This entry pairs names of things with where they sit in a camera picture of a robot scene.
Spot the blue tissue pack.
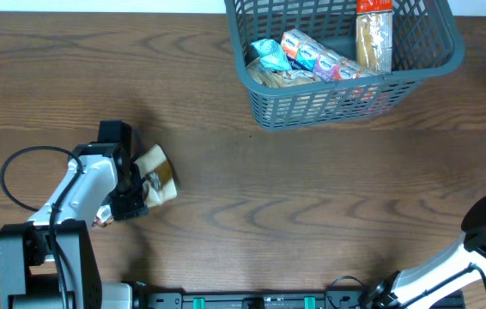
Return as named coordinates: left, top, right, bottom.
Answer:
left=281, top=29, right=379, bottom=82

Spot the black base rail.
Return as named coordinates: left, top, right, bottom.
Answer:
left=100, top=281, right=466, bottom=309

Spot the grey plastic basket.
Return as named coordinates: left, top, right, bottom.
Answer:
left=225, top=0, right=465, bottom=130

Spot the tan brown pouch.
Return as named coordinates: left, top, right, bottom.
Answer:
left=246, top=58, right=285, bottom=88

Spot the orange tan cracker pack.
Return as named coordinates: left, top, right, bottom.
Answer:
left=355, top=0, right=393, bottom=74

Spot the light teal snack packet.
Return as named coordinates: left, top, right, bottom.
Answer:
left=251, top=39, right=292, bottom=71

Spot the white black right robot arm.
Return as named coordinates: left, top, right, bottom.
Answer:
left=362, top=196, right=486, bottom=308

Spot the tan brown cookie bag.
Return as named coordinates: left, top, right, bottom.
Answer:
left=91, top=144, right=178, bottom=228

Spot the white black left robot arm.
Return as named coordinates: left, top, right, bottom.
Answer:
left=0, top=120, right=149, bottom=308

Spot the tan snack bag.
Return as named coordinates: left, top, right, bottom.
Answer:
left=282, top=70, right=321, bottom=88

